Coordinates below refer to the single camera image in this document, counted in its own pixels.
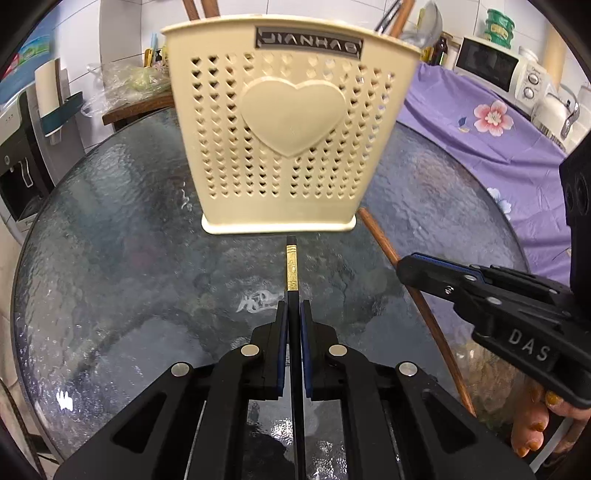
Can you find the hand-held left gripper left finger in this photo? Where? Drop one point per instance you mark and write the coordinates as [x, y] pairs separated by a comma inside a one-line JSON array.
[[280, 350]]

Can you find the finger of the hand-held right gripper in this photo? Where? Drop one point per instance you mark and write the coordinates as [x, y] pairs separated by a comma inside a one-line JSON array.
[[429, 279], [443, 262]]

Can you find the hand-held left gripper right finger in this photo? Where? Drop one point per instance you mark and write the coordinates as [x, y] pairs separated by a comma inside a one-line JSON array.
[[307, 350]]

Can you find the wooden chopstick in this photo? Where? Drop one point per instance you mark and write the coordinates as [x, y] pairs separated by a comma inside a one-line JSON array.
[[211, 7], [404, 16], [190, 9], [428, 323]]

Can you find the black chopstick with gold band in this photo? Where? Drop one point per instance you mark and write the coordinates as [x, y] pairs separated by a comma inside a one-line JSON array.
[[292, 267], [387, 18]]

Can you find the cream perforated utensil holder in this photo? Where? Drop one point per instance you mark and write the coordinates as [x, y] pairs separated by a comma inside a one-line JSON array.
[[291, 115]]

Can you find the clear plastic spoon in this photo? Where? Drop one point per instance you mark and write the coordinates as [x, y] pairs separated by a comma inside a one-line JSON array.
[[418, 39]]

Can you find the metal spoon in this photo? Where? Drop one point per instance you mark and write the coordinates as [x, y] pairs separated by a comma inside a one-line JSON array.
[[432, 21]]

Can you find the person's right hand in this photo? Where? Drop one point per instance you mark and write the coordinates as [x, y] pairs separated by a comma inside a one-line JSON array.
[[535, 424]]

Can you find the purple floral cloth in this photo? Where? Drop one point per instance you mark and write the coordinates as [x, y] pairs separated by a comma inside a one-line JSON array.
[[461, 147]]

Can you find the white electric kettle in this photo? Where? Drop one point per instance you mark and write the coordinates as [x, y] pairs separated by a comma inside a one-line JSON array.
[[551, 113]]

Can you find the white microwave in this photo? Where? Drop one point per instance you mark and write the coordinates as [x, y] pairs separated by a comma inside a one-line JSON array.
[[489, 62]]

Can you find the dark bottle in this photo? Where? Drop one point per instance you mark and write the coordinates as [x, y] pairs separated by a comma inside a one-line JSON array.
[[442, 53]]

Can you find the green container stack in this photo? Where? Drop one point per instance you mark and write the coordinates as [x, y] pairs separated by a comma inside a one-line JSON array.
[[501, 27]]

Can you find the wooden side table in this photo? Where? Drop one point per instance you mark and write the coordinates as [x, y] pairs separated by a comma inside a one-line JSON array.
[[134, 108]]

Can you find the clear plastic bags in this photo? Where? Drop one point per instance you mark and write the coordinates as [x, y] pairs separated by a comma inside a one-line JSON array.
[[124, 78]]

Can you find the water dispenser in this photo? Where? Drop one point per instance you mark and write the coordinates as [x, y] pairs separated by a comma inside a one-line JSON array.
[[18, 166]]

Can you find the yellow and blue brush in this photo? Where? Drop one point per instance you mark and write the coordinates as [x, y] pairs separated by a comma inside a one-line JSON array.
[[150, 55]]

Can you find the white cup dispenser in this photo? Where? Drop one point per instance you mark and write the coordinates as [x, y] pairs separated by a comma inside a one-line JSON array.
[[48, 87]]

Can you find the blue water bottle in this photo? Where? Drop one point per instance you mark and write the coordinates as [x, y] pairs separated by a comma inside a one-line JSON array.
[[27, 60]]

